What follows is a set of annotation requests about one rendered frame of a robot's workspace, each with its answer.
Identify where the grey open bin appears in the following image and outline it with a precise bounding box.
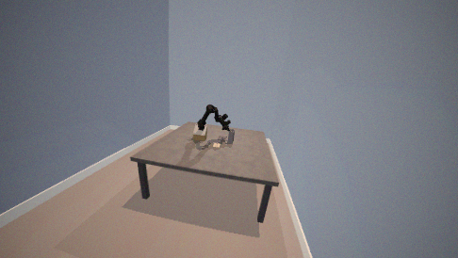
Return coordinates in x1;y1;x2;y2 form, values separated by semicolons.
228;129;235;143

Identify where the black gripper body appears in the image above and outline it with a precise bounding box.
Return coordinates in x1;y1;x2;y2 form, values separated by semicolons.
221;121;228;130

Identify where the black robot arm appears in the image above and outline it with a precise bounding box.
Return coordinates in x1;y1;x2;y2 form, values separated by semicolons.
197;105;231;131

